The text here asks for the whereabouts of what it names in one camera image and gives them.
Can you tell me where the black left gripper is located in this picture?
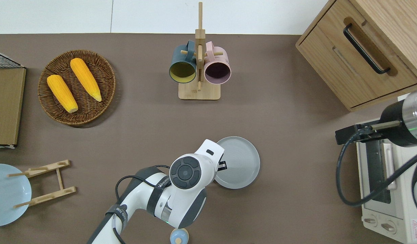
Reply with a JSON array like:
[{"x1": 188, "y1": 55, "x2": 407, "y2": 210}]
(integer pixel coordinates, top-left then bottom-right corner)
[{"x1": 215, "y1": 153, "x2": 228, "y2": 171}]

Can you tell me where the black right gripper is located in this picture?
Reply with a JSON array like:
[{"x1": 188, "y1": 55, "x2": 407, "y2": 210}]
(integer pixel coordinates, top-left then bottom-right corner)
[{"x1": 335, "y1": 124, "x2": 369, "y2": 145}]

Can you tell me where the gray ceramic plate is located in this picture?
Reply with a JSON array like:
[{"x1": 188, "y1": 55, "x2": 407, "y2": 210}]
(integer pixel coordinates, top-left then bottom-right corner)
[{"x1": 214, "y1": 136, "x2": 260, "y2": 189}]

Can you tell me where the light blue plate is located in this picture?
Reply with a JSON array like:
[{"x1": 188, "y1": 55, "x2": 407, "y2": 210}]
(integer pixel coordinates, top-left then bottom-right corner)
[{"x1": 0, "y1": 164, "x2": 32, "y2": 227}]

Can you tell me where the wooden mug tree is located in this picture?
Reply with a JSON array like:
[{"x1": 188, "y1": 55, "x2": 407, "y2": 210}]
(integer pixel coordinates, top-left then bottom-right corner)
[{"x1": 178, "y1": 2, "x2": 224, "y2": 101}]

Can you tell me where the blue dome bell wooden base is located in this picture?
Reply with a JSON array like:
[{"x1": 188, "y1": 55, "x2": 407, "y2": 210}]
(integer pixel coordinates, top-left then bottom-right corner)
[{"x1": 170, "y1": 228, "x2": 190, "y2": 244}]

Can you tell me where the white toaster oven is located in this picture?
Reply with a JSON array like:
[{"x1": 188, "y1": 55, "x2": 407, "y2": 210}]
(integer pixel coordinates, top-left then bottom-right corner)
[{"x1": 356, "y1": 119, "x2": 417, "y2": 244}]

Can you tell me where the pink mug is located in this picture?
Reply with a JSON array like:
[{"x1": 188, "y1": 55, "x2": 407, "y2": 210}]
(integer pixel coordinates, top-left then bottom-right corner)
[{"x1": 204, "y1": 41, "x2": 232, "y2": 85}]

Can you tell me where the teal mug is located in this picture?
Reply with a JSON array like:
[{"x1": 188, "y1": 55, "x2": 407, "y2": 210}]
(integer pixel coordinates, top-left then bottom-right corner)
[{"x1": 168, "y1": 40, "x2": 198, "y2": 84}]

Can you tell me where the wooden cabinet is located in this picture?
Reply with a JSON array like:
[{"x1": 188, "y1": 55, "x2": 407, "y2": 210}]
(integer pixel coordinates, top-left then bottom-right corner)
[{"x1": 295, "y1": 0, "x2": 417, "y2": 112}]

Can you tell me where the round wicker basket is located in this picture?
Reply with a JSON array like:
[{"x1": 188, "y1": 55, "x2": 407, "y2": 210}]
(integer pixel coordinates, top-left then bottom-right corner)
[{"x1": 38, "y1": 50, "x2": 116, "y2": 126}]

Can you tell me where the wooden dish rack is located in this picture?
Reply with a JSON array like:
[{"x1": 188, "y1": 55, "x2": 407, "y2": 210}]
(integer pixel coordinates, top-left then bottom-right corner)
[{"x1": 8, "y1": 160, "x2": 77, "y2": 208}]

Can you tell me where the long yellow corn cob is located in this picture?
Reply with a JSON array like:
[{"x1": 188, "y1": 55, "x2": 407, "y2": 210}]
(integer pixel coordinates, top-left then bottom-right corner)
[{"x1": 70, "y1": 58, "x2": 102, "y2": 102}]

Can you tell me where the short yellow corn cob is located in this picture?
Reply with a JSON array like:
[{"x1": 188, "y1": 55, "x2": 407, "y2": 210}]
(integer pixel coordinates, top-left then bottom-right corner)
[{"x1": 46, "y1": 75, "x2": 79, "y2": 114}]

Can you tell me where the wooden board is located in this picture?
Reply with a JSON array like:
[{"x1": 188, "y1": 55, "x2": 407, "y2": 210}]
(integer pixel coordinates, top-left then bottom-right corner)
[{"x1": 0, "y1": 67, "x2": 26, "y2": 146}]

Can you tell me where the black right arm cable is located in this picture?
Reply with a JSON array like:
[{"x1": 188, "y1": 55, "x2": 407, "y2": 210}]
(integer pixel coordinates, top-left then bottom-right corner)
[{"x1": 336, "y1": 130, "x2": 417, "y2": 207}]

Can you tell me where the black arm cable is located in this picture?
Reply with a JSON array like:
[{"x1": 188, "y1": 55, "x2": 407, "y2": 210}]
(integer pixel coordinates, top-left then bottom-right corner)
[
  {"x1": 112, "y1": 165, "x2": 171, "y2": 244},
  {"x1": 336, "y1": 130, "x2": 417, "y2": 207}
]

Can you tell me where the black cabinet handle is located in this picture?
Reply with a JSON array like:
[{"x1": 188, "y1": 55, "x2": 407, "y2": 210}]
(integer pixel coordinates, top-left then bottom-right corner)
[{"x1": 343, "y1": 23, "x2": 391, "y2": 75}]

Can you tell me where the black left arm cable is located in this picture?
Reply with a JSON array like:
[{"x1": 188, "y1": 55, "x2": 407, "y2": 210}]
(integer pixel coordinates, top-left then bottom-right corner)
[{"x1": 112, "y1": 165, "x2": 171, "y2": 244}]

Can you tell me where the wire basket with cloth liner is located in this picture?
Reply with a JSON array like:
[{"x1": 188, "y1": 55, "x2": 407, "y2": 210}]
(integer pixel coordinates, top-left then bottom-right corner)
[{"x1": 0, "y1": 50, "x2": 27, "y2": 149}]

